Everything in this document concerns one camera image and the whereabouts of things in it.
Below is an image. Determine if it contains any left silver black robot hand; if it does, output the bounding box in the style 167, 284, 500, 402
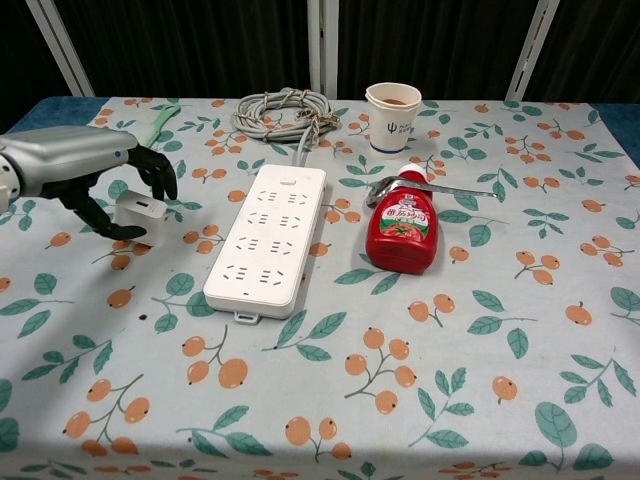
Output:
0, 124, 179, 241

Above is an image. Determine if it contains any white power adapter cube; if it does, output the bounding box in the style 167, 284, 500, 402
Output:
113, 188, 168, 248

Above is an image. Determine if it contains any green plastic comb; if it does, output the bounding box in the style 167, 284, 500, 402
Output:
139, 103, 183, 149

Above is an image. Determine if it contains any black pleated curtain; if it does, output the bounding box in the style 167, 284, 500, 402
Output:
337, 0, 532, 102
0, 0, 77, 132
52, 0, 312, 99
542, 0, 640, 107

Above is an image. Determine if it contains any white power strip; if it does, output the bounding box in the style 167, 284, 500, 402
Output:
203, 163, 329, 326

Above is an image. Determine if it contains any white paper cup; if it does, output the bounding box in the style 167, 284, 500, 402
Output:
364, 82, 423, 156

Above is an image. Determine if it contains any red ketchup bottle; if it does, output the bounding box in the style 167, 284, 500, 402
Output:
364, 163, 443, 276

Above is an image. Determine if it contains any metal spoon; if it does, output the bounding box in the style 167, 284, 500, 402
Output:
365, 174, 499, 208

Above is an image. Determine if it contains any floral tablecloth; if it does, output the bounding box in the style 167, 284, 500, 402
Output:
0, 95, 640, 480

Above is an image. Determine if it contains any white metal frame post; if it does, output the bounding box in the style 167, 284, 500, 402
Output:
504, 0, 562, 104
24, 0, 97, 98
305, 0, 342, 99

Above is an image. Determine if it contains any grey coiled power cable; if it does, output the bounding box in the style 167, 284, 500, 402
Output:
232, 87, 342, 169

